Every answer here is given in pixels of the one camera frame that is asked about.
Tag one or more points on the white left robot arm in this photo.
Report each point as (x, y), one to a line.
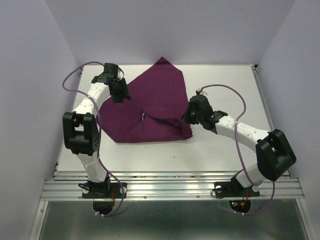
(82, 127)

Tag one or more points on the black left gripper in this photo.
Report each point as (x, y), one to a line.
(124, 94)

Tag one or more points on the purple cloth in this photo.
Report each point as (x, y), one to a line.
(160, 92)

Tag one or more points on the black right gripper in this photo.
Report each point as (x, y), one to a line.
(186, 117)

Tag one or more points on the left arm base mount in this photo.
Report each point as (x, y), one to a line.
(107, 196)

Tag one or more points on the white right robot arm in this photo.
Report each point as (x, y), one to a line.
(274, 155)

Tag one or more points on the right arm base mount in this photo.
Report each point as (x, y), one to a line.
(240, 195)

